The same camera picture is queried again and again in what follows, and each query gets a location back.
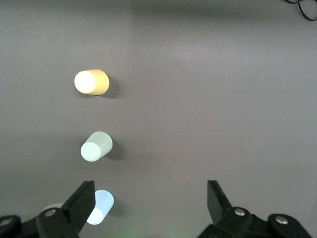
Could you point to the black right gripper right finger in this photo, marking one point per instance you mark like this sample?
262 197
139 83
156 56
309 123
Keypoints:
223 218

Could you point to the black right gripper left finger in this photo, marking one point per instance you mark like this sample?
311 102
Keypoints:
79 210

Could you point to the pale green plastic cup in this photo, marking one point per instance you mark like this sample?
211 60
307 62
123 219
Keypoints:
96 146

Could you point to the yellow plastic cup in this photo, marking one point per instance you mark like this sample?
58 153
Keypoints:
91 81

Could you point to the light blue plastic cup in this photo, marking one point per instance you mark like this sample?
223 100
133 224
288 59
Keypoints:
102 205

